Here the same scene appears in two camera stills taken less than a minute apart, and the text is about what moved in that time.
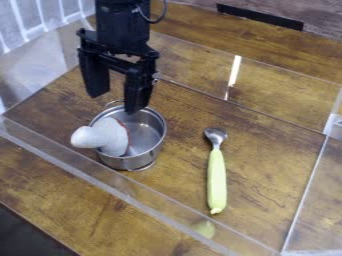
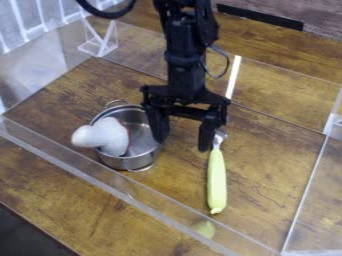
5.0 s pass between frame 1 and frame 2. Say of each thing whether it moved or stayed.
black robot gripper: moved
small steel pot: stayed
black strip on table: stayed
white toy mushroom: stayed
